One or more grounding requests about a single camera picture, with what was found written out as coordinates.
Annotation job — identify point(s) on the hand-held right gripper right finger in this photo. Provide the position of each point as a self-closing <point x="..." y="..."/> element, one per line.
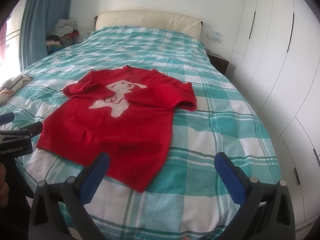
<point x="230" y="180"/>

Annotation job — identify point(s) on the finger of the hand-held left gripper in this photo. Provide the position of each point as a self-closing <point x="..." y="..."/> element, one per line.
<point x="32" y="128"/>
<point x="7" y="118"/>

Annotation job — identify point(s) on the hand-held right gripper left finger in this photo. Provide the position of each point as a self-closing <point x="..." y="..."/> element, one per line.
<point x="96" y="172"/>

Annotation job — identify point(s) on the red sweater with white figure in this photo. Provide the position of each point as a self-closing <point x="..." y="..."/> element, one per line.
<point x="112" y="135"/>

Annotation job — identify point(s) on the pile of colourful clothes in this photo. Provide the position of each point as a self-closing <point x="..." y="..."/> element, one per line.
<point x="56" y="43"/>

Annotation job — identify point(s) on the person's left hand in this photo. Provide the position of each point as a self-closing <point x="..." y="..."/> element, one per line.
<point x="3" y="180"/>

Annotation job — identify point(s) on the patterned beige pillow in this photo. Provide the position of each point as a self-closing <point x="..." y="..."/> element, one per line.
<point x="17" y="85"/>

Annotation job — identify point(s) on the grey striped cloth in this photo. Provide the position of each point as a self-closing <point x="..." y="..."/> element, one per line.
<point x="65" y="27"/>

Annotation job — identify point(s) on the blue curtain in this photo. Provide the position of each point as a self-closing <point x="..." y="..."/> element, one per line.
<point x="42" y="17"/>

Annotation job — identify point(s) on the dark bedside table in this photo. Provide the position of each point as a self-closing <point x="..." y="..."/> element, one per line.
<point x="220" y="62"/>

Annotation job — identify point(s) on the bed with teal plaid cover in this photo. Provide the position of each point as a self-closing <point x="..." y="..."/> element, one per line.
<point x="175" y="55"/>

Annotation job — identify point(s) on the white wardrobe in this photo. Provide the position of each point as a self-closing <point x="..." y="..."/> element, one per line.
<point x="275" y="42"/>

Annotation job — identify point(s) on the cream padded headboard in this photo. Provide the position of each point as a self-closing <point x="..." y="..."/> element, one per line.
<point x="150" y="20"/>

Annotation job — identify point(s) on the white wall socket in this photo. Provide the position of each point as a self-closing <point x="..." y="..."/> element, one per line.
<point x="215" y="36"/>

